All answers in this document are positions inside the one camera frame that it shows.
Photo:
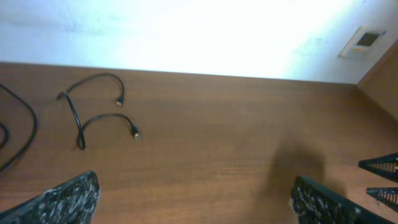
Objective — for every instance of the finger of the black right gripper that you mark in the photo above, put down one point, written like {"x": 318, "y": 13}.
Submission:
{"x": 385, "y": 195}
{"x": 385, "y": 166}

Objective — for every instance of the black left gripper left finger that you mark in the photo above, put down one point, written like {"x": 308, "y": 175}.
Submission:
{"x": 73, "y": 201}

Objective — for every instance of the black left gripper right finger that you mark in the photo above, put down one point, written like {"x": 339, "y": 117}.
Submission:
{"x": 315, "y": 203}

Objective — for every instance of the white wall outlet plate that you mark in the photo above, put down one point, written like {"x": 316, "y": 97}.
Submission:
{"x": 362, "y": 43}

